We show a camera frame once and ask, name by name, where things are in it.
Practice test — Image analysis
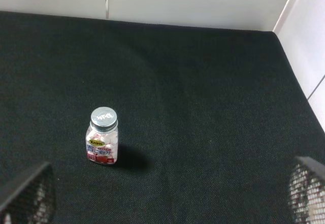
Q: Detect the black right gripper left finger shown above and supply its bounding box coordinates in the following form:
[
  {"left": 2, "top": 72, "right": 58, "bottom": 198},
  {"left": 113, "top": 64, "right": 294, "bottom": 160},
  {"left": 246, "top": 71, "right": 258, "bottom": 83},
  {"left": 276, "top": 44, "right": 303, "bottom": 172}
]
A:
[{"left": 1, "top": 162, "right": 56, "bottom": 223}]

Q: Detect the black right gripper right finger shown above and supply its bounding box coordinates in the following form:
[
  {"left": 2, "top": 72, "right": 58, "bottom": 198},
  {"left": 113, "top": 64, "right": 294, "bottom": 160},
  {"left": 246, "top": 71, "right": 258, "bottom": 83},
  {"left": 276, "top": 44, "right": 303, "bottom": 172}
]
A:
[{"left": 288, "top": 156, "right": 325, "bottom": 223}]

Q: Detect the candy bottle with silver cap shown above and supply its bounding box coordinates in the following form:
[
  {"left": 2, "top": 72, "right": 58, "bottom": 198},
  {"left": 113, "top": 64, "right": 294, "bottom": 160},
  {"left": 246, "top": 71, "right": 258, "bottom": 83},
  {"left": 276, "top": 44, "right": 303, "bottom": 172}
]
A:
[{"left": 85, "top": 107, "right": 118, "bottom": 165}]

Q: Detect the black cloth table cover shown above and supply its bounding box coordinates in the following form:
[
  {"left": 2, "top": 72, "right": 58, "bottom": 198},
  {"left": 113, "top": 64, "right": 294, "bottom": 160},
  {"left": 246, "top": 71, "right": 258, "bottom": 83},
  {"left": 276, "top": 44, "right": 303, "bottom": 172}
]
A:
[{"left": 1, "top": 12, "right": 324, "bottom": 223}]

